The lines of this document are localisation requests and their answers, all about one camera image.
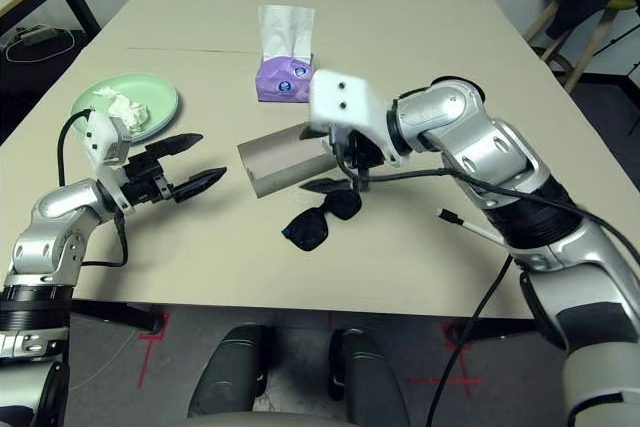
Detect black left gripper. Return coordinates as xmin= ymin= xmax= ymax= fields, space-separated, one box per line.
xmin=119 ymin=133 xmax=229 ymax=206

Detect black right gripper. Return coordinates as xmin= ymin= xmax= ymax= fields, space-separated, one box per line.
xmin=298 ymin=127 xmax=389 ymax=195

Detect grey glasses case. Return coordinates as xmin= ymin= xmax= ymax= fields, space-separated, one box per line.
xmin=236 ymin=121 xmax=352 ymax=199

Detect black sunglasses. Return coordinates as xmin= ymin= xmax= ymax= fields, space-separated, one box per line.
xmin=280 ymin=189 xmax=363 ymax=253

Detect green plastic plate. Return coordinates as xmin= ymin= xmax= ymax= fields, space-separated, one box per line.
xmin=69 ymin=71 xmax=181 ymax=143

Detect white marker black cap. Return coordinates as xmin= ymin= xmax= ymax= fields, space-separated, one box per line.
xmin=438 ymin=208 xmax=504 ymax=245

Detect black table foot bar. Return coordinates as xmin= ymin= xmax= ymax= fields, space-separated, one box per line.
xmin=449 ymin=316 xmax=540 ymax=349
xmin=69 ymin=299 xmax=165 ymax=334

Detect grey power adapter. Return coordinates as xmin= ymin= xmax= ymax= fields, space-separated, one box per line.
xmin=19 ymin=26 xmax=62 ymax=47

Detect grey left robot leg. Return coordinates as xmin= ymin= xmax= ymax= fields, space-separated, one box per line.
xmin=187 ymin=324 xmax=272 ymax=427

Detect grey robot leg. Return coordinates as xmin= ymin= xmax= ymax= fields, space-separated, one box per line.
xmin=187 ymin=324 xmax=272 ymax=427
xmin=327 ymin=328 xmax=412 ymax=427

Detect grey right robot leg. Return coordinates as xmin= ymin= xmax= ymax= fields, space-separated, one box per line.
xmin=327 ymin=328 xmax=412 ymax=427

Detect grey robot waist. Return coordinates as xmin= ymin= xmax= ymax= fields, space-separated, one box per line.
xmin=184 ymin=413 xmax=362 ymax=427

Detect wooden stool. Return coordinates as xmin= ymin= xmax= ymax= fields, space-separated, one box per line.
xmin=523 ymin=0 xmax=640 ymax=94

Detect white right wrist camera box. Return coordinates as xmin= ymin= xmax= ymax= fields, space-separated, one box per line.
xmin=308 ymin=69 xmax=390 ymax=149

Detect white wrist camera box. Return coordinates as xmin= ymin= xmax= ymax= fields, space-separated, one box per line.
xmin=82 ymin=110 xmax=133 ymax=171
xmin=308 ymin=69 xmax=390 ymax=149

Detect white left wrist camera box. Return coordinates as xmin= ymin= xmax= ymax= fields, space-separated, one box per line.
xmin=82 ymin=110 xmax=133 ymax=171

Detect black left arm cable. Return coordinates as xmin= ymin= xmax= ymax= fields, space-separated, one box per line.
xmin=56 ymin=108 xmax=129 ymax=269

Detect white looped floor cable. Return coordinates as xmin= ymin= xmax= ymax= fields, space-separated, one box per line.
xmin=3 ymin=28 xmax=77 ymax=64

